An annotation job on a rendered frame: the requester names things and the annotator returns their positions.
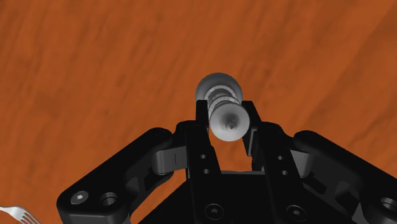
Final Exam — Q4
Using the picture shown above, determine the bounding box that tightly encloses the silver fork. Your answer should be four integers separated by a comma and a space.
0, 206, 42, 224

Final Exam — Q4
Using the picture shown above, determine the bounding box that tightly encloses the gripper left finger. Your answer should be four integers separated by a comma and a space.
56, 99, 223, 224

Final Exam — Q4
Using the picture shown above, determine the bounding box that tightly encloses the grey spool-shaped metal object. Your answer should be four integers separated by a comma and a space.
194, 72, 251, 143

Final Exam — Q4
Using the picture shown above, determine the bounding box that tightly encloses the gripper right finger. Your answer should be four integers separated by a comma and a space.
241, 100, 397, 224

